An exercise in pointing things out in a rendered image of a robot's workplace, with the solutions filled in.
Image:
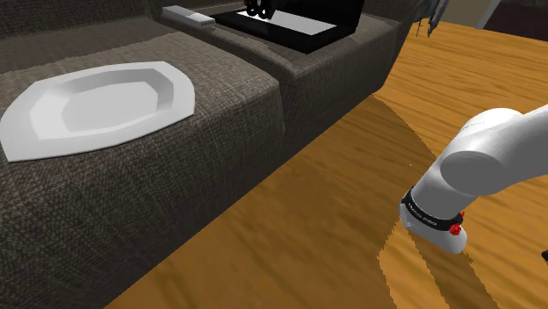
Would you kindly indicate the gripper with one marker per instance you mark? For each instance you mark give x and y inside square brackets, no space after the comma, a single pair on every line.
[258,7]

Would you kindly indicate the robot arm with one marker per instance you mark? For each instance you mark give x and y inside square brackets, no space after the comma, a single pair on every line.
[479,167]

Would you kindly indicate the black laptop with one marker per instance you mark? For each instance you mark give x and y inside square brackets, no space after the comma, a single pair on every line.
[299,36]

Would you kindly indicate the grey remote control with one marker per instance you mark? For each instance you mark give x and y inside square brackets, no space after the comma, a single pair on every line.
[188,17]

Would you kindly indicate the white plate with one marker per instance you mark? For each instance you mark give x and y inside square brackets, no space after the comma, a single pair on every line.
[102,109]

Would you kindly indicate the dark grey fabric sofa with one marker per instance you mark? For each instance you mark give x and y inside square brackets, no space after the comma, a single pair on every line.
[171,184]

